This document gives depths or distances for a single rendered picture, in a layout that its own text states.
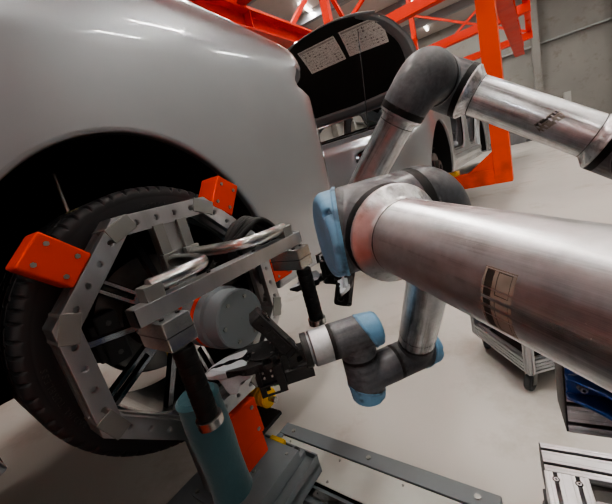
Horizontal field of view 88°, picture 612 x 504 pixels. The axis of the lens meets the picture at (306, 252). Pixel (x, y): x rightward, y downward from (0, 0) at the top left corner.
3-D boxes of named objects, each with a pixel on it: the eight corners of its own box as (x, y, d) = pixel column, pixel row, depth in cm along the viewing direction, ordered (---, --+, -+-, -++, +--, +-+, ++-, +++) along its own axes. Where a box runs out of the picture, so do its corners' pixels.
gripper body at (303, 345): (259, 401, 61) (319, 380, 62) (246, 362, 59) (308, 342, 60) (258, 378, 68) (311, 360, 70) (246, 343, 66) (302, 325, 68)
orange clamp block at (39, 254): (78, 255, 64) (25, 234, 58) (93, 253, 59) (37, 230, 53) (60, 288, 61) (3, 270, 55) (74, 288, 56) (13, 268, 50)
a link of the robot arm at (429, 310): (455, 139, 49) (416, 335, 79) (393, 156, 46) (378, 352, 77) (520, 166, 40) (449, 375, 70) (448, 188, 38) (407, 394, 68)
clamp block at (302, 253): (285, 264, 83) (280, 245, 82) (313, 262, 77) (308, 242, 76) (273, 271, 79) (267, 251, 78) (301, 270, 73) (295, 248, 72)
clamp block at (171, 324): (170, 332, 57) (159, 305, 56) (200, 337, 51) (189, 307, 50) (143, 347, 53) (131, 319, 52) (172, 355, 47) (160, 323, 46)
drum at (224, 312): (216, 324, 88) (200, 276, 85) (272, 330, 75) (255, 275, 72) (171, 353, 77) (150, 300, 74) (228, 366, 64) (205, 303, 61)
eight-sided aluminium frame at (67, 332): (281, 347, 107) (233, 188, 95) (296, 349, 103) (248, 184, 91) (120, 492, 66) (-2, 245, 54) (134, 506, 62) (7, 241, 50)
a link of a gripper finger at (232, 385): (209, 407, 60) (257, 391, 61) (199, 380, 59) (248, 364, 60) (211, 396, 63) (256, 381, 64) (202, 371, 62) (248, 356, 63)
